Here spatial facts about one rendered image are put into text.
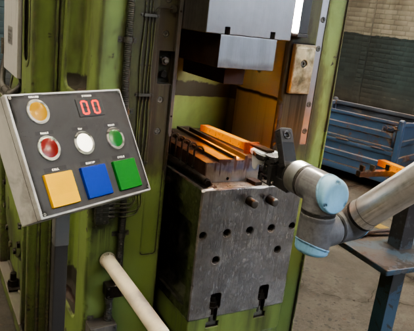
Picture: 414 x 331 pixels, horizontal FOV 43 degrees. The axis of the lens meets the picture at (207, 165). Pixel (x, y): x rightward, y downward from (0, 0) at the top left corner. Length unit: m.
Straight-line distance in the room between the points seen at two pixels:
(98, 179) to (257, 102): 0.90
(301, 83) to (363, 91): 8.35
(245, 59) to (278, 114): 0.36
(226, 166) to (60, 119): 0.60
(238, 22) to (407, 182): 0.66
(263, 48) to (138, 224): 0.69
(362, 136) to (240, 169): 3.69
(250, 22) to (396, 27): 8.45
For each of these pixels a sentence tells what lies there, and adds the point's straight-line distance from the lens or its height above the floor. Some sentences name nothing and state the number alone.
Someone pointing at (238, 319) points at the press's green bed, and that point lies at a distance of 1.86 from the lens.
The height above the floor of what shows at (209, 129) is 1.04.
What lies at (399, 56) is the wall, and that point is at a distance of 9.89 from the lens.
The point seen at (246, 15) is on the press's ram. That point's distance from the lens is 1.59.
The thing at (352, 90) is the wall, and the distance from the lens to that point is 10.33.
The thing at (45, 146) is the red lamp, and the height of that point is 1.10.
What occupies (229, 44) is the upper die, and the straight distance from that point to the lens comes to 1.56.
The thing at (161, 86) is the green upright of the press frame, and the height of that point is 1.19.
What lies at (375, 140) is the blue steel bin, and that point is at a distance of 5.24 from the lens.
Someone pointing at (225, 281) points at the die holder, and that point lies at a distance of 1.74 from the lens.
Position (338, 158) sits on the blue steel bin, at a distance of 5.44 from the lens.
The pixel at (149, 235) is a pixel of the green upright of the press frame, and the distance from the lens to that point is 1.77.
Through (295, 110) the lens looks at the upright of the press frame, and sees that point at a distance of 1.92.
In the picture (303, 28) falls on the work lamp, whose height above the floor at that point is 1.41.
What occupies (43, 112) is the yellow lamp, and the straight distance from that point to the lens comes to 1.23.
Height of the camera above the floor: 1.40
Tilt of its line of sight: 15 degrees down
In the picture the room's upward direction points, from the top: 7 degrees clockwise
